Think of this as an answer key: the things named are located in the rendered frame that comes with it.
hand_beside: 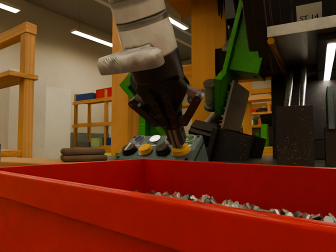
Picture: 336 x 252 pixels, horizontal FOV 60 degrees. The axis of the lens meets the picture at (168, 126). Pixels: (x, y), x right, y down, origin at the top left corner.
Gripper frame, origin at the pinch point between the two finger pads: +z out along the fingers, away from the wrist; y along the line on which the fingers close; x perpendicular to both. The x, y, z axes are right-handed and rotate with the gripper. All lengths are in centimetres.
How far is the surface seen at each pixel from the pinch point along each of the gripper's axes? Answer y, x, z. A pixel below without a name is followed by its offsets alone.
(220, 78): -1.6, -24.1, 0.5
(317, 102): -20.8, -37.4, 15.0
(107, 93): 411, -470, 189
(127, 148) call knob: 10.3, 0.6, 2.1
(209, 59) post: 15, -66, 10
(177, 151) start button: -0.1, 1.2, 2.2
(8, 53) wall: 645, -453, 53
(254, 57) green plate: -8.3, -30.0, -1.4
